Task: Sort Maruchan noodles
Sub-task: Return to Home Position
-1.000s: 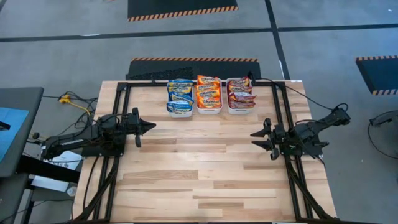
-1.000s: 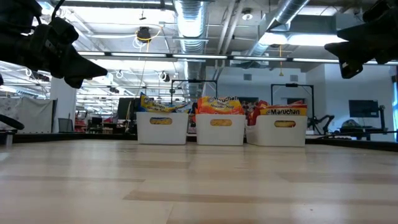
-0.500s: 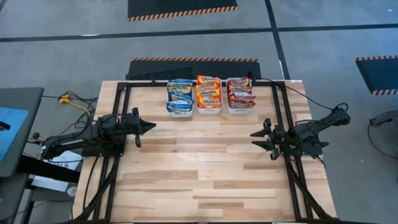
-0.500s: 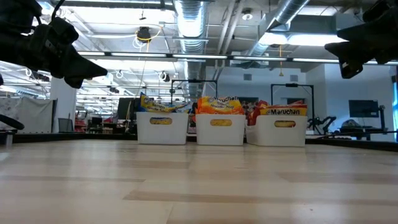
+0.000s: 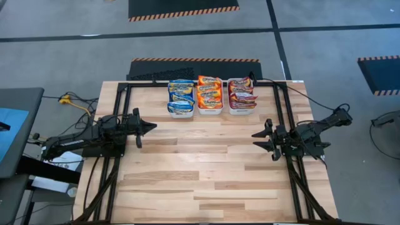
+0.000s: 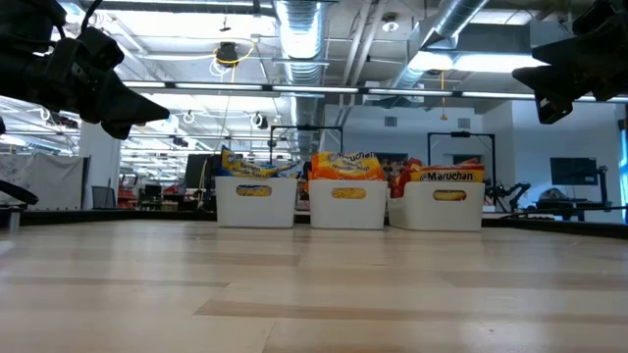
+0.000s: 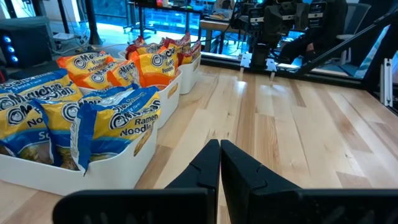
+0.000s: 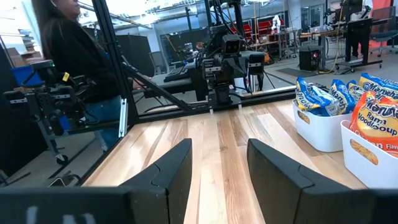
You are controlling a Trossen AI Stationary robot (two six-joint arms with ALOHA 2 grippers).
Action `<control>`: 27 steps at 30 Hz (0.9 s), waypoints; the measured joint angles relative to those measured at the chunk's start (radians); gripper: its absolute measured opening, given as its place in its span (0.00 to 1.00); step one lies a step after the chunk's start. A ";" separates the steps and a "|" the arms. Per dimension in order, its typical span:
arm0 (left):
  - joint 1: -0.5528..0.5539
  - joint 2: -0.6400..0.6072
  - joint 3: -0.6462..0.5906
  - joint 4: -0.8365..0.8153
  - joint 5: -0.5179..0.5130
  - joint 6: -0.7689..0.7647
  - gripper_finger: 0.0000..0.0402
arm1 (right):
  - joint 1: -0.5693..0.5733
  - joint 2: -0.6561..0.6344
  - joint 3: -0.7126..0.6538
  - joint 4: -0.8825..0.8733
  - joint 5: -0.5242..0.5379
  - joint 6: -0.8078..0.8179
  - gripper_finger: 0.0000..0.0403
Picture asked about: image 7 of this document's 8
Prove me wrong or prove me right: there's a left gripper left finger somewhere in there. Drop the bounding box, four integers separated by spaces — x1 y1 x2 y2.
165 139 221 189

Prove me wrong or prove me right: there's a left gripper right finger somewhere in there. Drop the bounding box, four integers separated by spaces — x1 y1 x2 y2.
220 139 301 224

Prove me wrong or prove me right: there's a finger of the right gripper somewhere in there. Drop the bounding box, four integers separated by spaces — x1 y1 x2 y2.
263 6 284 47
281 6 301 44

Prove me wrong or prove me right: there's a red Maruchan noodle packet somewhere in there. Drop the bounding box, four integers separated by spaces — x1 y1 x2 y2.
178 40 203 67
161 32 192 55
124 35 147 60
136 42 164 57

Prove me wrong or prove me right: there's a blue Maruchan noodle packet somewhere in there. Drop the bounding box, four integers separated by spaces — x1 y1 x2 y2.
30 90 94 171
70 85 162 175
0 68 73 96
0 93 55 166

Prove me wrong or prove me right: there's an orange Maruchan noodle packet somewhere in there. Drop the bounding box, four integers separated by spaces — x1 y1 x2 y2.
73 67 124 91
55 50 116 80
106 59 141 88
132 45 182 88

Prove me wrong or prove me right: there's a person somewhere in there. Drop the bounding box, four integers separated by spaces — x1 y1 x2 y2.
300 0 348 65

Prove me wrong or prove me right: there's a grey office chair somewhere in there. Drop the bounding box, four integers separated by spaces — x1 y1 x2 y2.
335 2 373 66

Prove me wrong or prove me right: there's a wooden side table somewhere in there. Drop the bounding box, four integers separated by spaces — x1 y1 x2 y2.
198 18 237 52

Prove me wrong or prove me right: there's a white plastic bin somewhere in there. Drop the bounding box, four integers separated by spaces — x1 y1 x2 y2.
77 70 183 130
118 51 202 95
0 124 159 196

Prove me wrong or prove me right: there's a black pole stand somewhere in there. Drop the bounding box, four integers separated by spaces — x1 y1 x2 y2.
83 0 103 46

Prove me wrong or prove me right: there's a black computer with blue lights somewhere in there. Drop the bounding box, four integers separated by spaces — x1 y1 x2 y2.
0 15 53 68

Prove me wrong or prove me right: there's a white metal bracket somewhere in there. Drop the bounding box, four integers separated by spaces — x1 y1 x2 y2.
379 57 394 108

